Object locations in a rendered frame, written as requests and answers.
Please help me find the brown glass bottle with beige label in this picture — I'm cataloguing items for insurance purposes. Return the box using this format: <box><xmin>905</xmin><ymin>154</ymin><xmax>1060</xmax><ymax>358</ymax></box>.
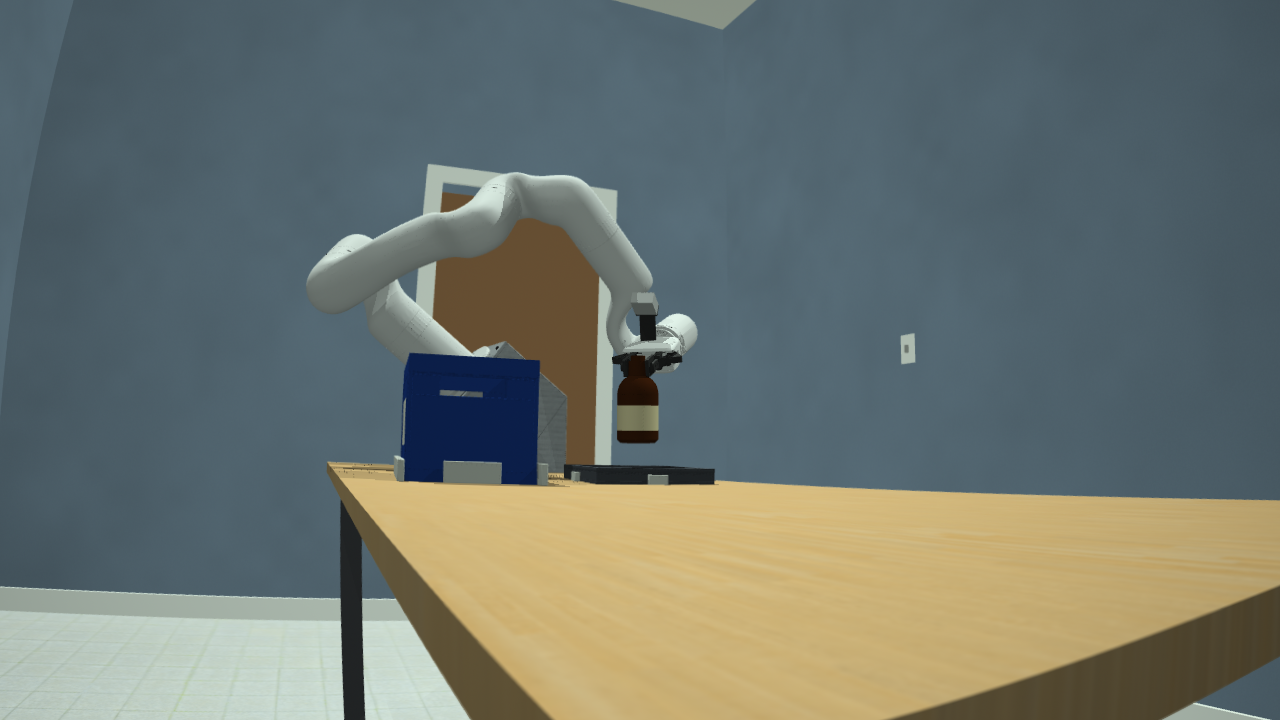
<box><xmin>617</xmin><ymin>355</ymin><xmax>659</xmax><ymax>443</ymax></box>

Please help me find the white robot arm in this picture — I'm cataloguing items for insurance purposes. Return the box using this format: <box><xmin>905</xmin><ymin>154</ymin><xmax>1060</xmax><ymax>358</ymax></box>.
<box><xmin>306</xmin><ymin>173</ymin><xmax>698</xmax><ymax>365</ymax></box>

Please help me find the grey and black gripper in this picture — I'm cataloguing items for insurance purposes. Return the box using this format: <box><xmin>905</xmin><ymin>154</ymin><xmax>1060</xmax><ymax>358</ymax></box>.
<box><xmin>612</xmin><ymin>329</ymin><xmax>682</xmax><ymax>377</ymax></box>

